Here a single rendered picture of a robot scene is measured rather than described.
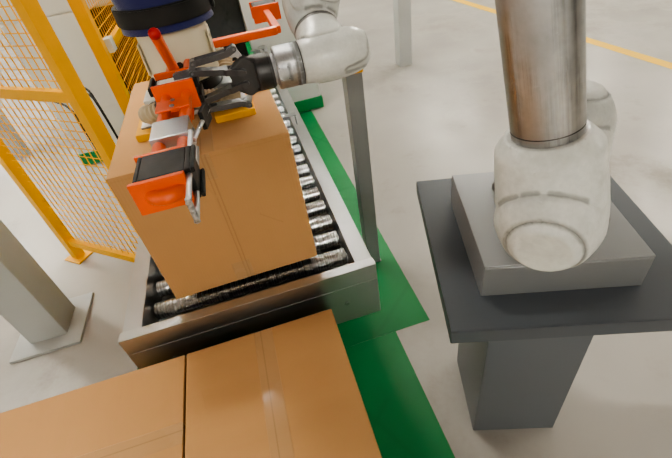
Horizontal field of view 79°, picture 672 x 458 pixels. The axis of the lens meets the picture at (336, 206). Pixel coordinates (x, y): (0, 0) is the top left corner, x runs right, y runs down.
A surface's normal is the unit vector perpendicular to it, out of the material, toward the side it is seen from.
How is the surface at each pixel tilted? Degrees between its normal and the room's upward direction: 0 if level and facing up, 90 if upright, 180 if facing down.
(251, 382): 0
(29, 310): 90
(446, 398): 0
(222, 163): 90
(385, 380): 0
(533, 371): 90
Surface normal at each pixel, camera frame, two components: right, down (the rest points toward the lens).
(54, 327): 0.27, 0.58
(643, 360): -0.13, -0.78
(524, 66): -0.67, 0.57
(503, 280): -0.02, 0.62
